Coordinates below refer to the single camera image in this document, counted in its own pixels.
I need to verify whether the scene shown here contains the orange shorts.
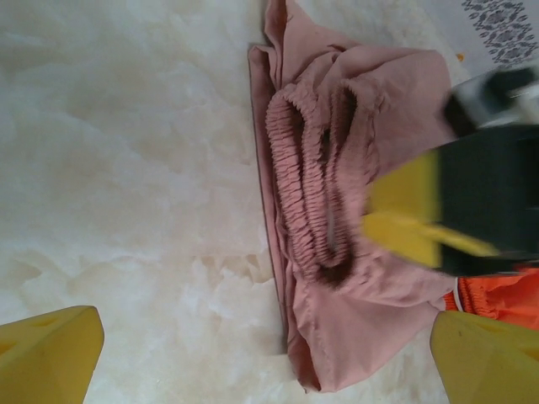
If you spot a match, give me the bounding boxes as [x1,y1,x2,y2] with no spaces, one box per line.
[441,264,539,333]

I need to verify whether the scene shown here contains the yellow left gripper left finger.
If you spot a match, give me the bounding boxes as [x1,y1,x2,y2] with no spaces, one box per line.
[0,306,106,404]

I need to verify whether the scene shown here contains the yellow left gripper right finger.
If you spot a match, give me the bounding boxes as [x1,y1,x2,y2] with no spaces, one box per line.
[430,311,539,404]

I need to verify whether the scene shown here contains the pink shorts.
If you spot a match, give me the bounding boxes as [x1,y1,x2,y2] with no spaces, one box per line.
[246,0,464,395]

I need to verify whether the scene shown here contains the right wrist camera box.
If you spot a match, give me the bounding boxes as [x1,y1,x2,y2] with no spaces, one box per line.
[444,66,539,138]

